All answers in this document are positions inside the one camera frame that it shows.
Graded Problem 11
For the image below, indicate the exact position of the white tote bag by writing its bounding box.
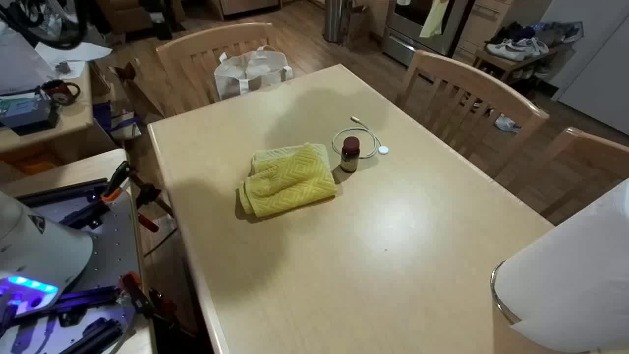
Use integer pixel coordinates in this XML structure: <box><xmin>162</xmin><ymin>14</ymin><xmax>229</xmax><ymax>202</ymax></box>
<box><xmin>213</xmin><ymin>45</ymin><xmax>296</xmax><ymax>102</ymax></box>

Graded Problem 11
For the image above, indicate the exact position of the yellow folded towel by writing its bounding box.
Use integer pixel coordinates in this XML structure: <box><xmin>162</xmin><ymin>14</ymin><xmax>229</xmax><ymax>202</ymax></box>
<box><xmin>237</xmin><ymin>141</ymin><xmax>341</xmax><ymax>222</ymax></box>

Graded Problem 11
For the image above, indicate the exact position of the grey metal trash can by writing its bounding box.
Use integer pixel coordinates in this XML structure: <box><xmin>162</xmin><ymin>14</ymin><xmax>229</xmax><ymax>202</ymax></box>
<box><xmin>323</xmin><ymin>0</ymin><xmax>355</xmax><ymax>45</ymax></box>

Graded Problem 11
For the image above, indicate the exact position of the stainless steel oven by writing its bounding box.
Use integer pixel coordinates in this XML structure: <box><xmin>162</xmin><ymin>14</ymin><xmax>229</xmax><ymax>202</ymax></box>
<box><xmin>382</xmin><ymin>0</ymin><xmax>476</xmax><ymax>67</ymax></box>

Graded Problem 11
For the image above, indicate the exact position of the orange black clamp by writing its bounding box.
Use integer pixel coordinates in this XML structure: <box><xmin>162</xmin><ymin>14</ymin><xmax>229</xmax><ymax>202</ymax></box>
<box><xmin>119</xmin><ymin>271</ymin><xmax>184</xmax><ymax>326</ymax></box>
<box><xmin>97</xmin><ymin>159</ymin><xmax>176</xmax><ymax>234</ymax></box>

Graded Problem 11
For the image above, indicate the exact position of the pale hanging dish cloth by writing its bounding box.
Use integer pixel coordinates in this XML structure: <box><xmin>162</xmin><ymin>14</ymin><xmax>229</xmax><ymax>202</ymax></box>
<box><xmin>419</xmin><ymin>0</ymin><xmax>453</xmax><ymax>39</ymax></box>

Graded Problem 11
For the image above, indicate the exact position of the white grey sneaker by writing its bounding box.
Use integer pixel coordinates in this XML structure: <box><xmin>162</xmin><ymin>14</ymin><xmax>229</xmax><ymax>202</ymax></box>
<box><xmin>494</xmin><ymin>114</ymin><xmax>524</xmax><ymax>136</ymax></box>

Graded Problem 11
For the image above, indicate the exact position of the grey robot mounting plate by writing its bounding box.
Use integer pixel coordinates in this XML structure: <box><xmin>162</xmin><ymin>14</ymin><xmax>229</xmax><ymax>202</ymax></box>
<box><xmin>18</xmin><ymin>185</ymin><xmax>144</xmax><ymax>354</ymax></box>

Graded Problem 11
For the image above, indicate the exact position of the small wooden shoe rack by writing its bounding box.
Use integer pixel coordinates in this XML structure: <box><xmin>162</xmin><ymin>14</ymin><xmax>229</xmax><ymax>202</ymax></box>
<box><xmin>473</xmin><ymin>37</ymin><xmax>587</xmax><ymax>86</ymax></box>

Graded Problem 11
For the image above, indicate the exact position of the light wood drawer cabinet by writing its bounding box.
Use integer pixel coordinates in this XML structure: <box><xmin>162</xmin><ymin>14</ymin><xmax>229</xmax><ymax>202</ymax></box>
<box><xmin>453</xmin><ymin>0</ymin><xmax>518</xmax><ymax>65</ymax></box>

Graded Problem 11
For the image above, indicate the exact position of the white low sneaker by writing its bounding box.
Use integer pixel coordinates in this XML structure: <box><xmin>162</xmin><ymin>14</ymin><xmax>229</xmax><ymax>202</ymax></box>
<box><xmin>486</xmin><ymin>35</ymin><xmax>551</xmax><ymax>63</ymax></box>

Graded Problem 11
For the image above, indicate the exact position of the dark blue shoe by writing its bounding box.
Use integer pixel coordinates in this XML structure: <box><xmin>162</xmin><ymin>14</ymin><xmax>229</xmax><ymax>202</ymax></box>
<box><xmin>488</xmin><ymin>19</ymin><xmax>541</xmax><ymax>47</ymax></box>

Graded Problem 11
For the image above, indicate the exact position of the wooden side desk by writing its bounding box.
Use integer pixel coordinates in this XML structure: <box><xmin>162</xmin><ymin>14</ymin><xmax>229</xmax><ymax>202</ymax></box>
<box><xmin>0</xmin><ymin>61</ymin><xmax>101</xmax><ymax>155</ymax></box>

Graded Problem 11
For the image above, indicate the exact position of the white paper sheet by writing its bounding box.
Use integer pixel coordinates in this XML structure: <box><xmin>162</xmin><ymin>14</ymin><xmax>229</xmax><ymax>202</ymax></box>
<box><xmin>34</xmin><ymin>39</ymin><xmax>115</xmax><ymax>82</ymax></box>

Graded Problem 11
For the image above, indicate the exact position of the blue black electronic device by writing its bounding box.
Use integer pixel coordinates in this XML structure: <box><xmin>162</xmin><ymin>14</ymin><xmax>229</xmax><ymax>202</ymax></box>
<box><xmin>0</xmin><ymin>86</ymin><xmax>64</xmax><ymax>136</ymax></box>

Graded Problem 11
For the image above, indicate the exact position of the white room door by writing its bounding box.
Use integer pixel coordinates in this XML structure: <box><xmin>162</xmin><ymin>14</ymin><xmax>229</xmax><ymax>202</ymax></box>
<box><xmin>549</xmin><ymin>0</ymin><xmax>629</xmax><ymax>136</ymax></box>

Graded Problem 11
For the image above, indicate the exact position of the black coiled strap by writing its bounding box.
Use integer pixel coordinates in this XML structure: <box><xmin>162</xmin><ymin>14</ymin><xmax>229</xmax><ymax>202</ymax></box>
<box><xmin>40</xmin><ymin>77</ymin><xmax>83</xmax><ymax>108</ymax></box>

